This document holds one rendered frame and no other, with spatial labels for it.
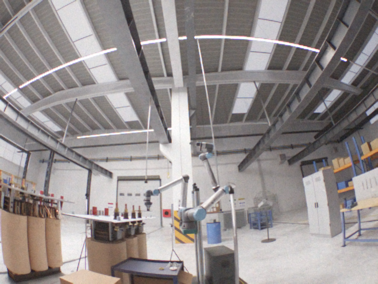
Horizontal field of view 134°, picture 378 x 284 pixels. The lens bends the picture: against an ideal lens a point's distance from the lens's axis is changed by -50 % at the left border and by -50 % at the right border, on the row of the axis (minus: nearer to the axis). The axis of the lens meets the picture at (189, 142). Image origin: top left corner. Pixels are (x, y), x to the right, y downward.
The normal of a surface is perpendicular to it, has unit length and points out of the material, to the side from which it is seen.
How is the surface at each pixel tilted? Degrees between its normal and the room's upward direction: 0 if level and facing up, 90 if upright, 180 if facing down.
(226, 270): 90
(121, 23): 180
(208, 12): 174
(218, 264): 90
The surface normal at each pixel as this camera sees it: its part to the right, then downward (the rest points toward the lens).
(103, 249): -0.04, -0.40
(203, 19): 0.15, 0.90
